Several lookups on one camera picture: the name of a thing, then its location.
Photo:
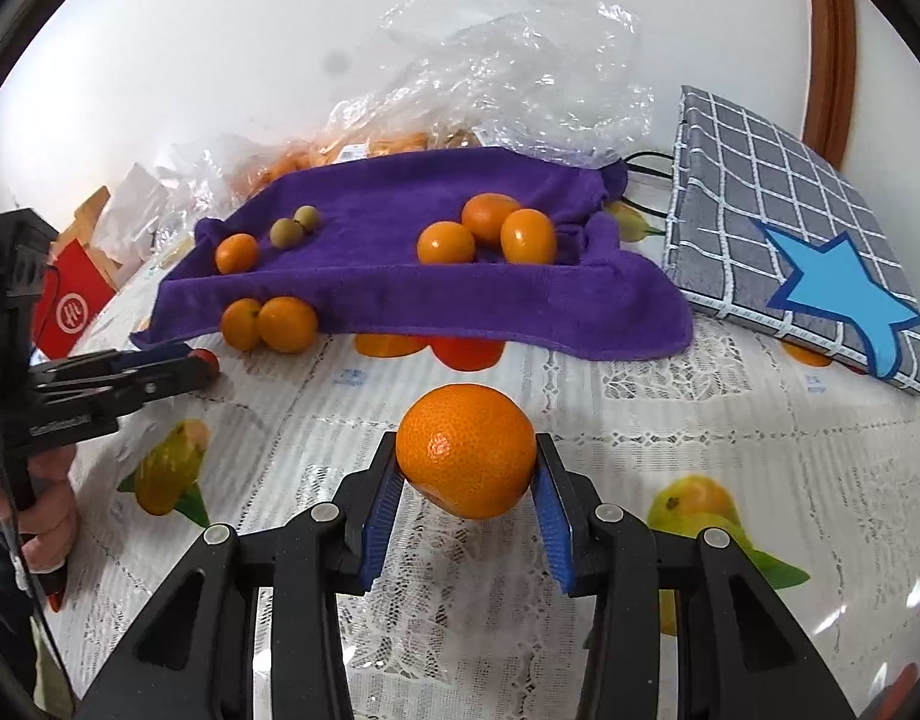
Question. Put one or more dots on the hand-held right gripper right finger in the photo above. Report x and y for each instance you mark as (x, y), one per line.
(553, 532)

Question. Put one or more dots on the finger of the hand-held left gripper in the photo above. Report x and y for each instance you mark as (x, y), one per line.
(152, 390)
(144, 358)

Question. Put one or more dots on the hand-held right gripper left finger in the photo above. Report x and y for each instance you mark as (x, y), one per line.
(377, 525)

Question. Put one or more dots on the red cherry tomato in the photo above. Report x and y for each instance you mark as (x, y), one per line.
(206, 361)

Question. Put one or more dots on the large orange mandarin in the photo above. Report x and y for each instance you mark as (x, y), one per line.
(466, 457)

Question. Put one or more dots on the small green-brown fruit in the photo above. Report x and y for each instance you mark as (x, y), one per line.
(307, 217)
(285, 232)

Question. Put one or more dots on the purple towel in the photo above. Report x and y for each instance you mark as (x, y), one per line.
(385, 292)

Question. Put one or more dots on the person's left hand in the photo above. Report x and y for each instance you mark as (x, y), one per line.
(54, 525)

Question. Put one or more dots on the red paper shopping bag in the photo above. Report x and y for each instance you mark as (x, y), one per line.
(73, 300)

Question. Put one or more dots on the white plastic bag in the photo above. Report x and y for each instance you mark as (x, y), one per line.
(133, 202)

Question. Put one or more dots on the lace fruit print tablecloth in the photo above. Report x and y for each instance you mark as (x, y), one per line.
(692, 427)

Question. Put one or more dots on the crumpled clear plastic bag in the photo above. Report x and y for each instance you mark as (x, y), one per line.
(197, 165)

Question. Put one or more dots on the blue star cutout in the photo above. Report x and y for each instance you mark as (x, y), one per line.
(842, 300)

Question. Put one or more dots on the grey checked fabric cushion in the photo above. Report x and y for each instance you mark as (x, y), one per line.
(767, 165)

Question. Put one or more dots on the clear plastic bag of mandarins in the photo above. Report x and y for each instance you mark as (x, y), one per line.
(505, 75)

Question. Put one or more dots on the brown wooden door frame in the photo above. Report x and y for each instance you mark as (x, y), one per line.
(831, 52)

